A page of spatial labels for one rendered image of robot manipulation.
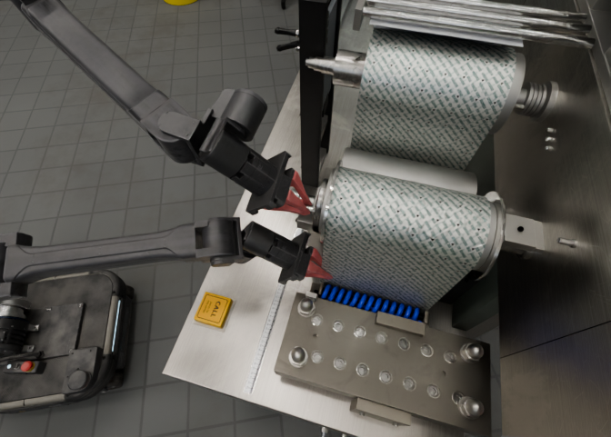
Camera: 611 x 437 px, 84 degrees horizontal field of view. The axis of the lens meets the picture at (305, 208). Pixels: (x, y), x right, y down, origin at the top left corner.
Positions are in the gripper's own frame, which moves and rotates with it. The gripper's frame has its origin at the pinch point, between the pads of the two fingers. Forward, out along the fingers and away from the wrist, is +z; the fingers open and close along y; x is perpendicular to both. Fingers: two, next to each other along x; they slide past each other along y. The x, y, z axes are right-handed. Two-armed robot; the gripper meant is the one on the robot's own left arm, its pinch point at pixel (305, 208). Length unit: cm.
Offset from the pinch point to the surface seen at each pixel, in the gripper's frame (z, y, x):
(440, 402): 35.5, 23.6, 7.6
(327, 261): 10.7, 5.2, -3.0
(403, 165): 12.5, -14.0, 10.2
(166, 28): -32, -229, -228
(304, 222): 6.9, -2.4, -8.3
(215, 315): 8.8, 16.6, -34.8
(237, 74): 26, -181, -166
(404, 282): 21.5, 5.8, 6.9
